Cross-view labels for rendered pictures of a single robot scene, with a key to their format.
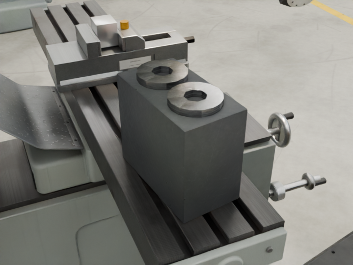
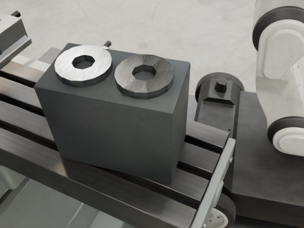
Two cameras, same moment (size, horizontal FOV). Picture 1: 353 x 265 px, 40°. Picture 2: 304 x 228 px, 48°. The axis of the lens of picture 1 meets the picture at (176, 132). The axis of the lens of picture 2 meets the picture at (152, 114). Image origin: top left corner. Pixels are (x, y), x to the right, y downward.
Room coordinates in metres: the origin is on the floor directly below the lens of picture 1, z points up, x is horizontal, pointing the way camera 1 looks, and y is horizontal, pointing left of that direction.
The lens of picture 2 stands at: (0.35, 0.21, 1.47)
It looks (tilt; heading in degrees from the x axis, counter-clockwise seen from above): 47 degrees down; 321
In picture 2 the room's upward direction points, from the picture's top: 2 degrees counter-clockwise
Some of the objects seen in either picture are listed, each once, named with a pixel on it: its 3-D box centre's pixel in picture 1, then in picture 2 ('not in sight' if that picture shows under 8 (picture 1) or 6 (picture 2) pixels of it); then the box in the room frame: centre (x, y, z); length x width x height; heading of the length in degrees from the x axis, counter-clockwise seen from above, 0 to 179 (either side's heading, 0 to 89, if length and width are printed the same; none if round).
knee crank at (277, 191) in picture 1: (297, 184); not in sight; (1.17, -0.38, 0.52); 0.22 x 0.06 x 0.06; 113
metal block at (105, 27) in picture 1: (104, 31); not in sight; (1.15, 0.18, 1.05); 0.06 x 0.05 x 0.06; 22
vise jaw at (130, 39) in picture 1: (126, 33); not in sight; (1.17, 0.13, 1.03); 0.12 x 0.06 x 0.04; 22
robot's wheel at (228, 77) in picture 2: not in sight; (219, 93); (0.95, -0.64, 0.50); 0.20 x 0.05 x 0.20; 36
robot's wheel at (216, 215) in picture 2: not in sight; (202, 210); (0.64, -0.21, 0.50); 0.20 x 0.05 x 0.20; 36
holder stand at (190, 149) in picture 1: (178, 132); (119, 111); (0.70, 0.00, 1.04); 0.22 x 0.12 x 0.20; 33
